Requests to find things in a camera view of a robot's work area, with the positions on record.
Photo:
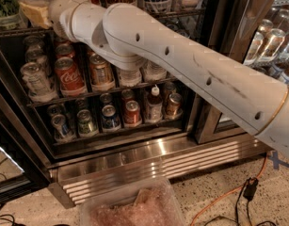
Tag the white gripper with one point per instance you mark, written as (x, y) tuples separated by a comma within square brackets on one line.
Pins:
[(58, 12)]

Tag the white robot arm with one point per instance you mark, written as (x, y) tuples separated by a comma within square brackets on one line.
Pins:
[(127, 36)]

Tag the bronze can middle shelf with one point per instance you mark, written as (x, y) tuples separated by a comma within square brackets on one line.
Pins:
[(101, 73)]

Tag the water bottle middle left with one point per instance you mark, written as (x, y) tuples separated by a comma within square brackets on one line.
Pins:
[(129, 78)]

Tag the stainless steel fridge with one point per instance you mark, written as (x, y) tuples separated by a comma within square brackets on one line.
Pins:
[(32, 159)]

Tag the water bottle middle right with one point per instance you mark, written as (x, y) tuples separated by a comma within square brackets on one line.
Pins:
[(153, 72)]

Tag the green can bottom shelf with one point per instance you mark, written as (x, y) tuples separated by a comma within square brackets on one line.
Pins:
[(86, 126)]

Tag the blue can bottom shelf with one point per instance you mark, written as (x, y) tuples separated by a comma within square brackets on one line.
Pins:
[(110, 119)]

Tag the red can bottom shelf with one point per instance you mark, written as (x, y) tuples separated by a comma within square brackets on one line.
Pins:
[(131, 116)]

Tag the white cap juice bottle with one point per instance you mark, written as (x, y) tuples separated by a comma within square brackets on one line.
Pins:
[(154, 105)]

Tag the copper can bottom shelf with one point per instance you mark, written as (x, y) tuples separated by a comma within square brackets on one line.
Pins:
[(173, 108)]

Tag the steel fridge sliding door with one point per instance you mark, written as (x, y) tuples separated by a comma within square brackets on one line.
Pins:
[(228, 27)]

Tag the green LaCroix can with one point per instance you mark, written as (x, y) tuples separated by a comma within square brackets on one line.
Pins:
[(11, 16)]

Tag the red Coca-Cola can front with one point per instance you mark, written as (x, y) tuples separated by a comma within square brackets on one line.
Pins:
[(70, 79)]

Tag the silver can front left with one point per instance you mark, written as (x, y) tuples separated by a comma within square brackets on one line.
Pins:
[(40, 88)]

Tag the blue silver can bottom left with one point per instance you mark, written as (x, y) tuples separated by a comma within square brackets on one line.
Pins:
[(63, 131)]

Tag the clear plastic bin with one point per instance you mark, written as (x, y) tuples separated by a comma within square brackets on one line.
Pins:
[(149, 202)]

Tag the black power adapter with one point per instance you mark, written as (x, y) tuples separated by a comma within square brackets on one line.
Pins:
[(250, 189)]

